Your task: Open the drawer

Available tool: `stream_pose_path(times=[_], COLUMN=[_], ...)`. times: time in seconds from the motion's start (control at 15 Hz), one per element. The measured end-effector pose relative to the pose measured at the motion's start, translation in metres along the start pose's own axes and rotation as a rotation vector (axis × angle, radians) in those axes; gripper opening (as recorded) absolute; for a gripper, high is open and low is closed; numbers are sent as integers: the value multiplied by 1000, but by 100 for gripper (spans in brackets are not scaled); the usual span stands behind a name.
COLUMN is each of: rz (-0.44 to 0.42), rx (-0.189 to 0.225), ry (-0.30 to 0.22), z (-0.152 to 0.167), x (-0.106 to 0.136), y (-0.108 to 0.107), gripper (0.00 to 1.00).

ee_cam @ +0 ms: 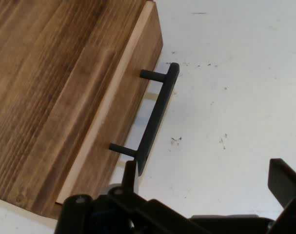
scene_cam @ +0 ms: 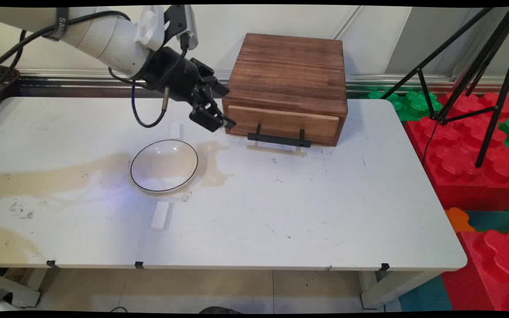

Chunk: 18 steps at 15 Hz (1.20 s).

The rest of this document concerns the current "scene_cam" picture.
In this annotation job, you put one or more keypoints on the small white block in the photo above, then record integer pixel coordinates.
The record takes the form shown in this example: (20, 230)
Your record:
(175, 130)

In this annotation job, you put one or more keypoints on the white bowl with black rim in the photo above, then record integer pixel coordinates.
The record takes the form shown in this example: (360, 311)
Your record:
(164, 165)

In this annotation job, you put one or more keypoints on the black tripod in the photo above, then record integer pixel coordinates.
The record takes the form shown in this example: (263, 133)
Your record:
(488, 134)

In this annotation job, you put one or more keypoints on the teal foam floor mat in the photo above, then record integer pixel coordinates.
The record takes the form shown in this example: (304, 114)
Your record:
(424, 296)

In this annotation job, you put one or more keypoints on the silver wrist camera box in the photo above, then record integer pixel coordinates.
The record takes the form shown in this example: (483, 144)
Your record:
(190, 22)

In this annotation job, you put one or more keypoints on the wide green foam block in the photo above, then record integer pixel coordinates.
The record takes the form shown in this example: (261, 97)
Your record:
(413, 104)

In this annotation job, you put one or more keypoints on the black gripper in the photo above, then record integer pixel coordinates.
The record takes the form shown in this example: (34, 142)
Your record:
(172, 75)

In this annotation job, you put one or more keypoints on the long white block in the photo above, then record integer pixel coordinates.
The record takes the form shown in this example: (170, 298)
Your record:
(161, 216)

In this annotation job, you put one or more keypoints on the silver metal wall rail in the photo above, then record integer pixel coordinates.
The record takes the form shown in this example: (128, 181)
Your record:
(82, 77)

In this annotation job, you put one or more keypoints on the large red foam block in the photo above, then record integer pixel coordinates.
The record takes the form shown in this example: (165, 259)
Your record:
(457, 168)

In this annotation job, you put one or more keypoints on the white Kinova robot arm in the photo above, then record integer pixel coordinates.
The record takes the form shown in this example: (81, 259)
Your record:
(104, 39)

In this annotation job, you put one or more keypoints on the brown wooden drawer cabinet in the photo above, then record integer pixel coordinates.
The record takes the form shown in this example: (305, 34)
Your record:
(285, 66)

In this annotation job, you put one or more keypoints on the black table edge clip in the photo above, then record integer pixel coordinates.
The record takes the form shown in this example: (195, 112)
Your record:
(138, 264)
(51, 264)
(384, 266)

